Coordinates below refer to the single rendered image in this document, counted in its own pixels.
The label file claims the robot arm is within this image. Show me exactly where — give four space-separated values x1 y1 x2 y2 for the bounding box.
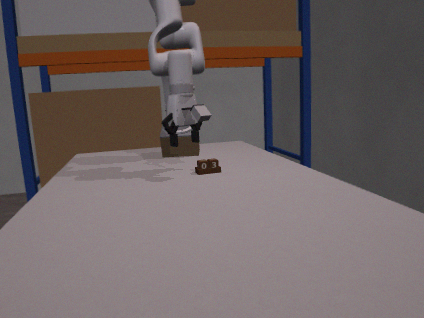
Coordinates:
148 0 212 122

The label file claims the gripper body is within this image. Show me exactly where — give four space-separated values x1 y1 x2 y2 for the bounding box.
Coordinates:
167 93 198 127

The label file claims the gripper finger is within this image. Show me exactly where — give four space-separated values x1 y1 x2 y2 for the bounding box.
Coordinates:
162 113 178 147
190 121 203 143

